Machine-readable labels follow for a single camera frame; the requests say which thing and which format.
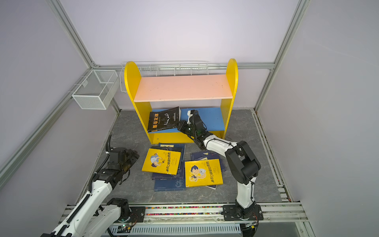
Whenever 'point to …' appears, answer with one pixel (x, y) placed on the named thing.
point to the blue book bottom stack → (167, 182)
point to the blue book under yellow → (207, 155)
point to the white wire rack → (148, 70)
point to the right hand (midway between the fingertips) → (173, 122)
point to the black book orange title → (165, 119)
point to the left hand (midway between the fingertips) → (134, 156)
